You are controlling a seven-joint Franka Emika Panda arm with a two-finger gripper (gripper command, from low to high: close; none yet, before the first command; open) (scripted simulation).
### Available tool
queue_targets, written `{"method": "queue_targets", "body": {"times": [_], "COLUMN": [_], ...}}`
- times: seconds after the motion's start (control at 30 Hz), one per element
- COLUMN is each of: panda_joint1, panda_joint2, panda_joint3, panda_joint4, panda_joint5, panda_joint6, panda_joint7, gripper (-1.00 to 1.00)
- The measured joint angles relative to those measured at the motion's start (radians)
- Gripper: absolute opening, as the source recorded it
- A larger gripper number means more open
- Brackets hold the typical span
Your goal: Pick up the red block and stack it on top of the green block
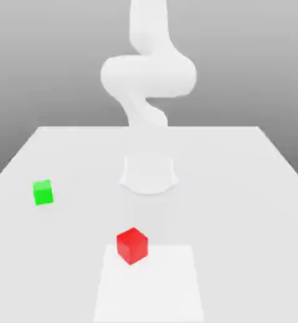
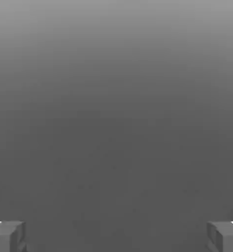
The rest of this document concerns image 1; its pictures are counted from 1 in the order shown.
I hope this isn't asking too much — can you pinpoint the small green cube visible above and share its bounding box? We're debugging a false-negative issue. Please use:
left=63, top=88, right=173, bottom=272
left=32, top=179, right=54, bottom=206

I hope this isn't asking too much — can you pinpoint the small red cube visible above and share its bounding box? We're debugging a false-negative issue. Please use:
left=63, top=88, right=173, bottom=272
left=116, top=226, right=149, bottom=266

